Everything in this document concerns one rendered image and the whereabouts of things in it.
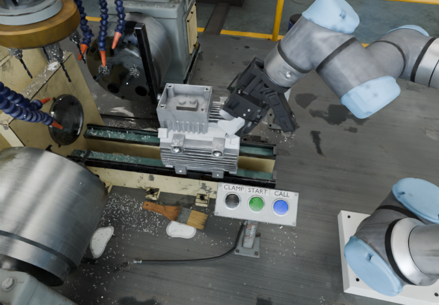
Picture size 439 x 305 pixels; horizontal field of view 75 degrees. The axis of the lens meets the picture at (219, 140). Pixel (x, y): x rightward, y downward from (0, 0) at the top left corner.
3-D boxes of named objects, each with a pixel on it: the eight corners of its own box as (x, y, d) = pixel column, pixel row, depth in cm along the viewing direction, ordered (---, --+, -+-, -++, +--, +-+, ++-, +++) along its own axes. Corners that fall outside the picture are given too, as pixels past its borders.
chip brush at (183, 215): (140, 212, 86) (139, 211, 86) (147, 198, 90) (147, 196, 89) (204, 230, 83) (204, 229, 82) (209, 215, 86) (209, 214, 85)
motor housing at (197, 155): (164, 179, 80) (153, 133, 66) (179, 130, 93) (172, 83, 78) (235, 186, 79) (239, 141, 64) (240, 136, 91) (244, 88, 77)
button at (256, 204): (247, 209, 60) (248, 210, 58) (249, 195, 60) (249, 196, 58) (262, 211, 59) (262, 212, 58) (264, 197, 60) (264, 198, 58)
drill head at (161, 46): (89, 113, 98) (58, 49, 80) (130, 50, 125) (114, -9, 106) (159, 121, 96) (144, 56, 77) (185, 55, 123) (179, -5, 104)
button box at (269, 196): (215, 213, 64) (213, 215, 59) (219, 181, 65) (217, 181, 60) (292, 223, 63) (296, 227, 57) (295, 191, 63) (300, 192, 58)
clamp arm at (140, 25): (149, 104, 90) (130, 27, 70) (153, 98, 92) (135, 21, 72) (161, 106, 89) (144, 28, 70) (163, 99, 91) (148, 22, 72)
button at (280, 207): (272, 213, 59) (272, 213, 58) (273, 198, 60) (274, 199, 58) (286, 215, 59) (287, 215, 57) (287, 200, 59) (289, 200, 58)
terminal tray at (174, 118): (160, 130, 71) (155, 110, 66) (170, 103, 78) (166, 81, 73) (207, 135, 70) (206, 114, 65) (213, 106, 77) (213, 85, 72)
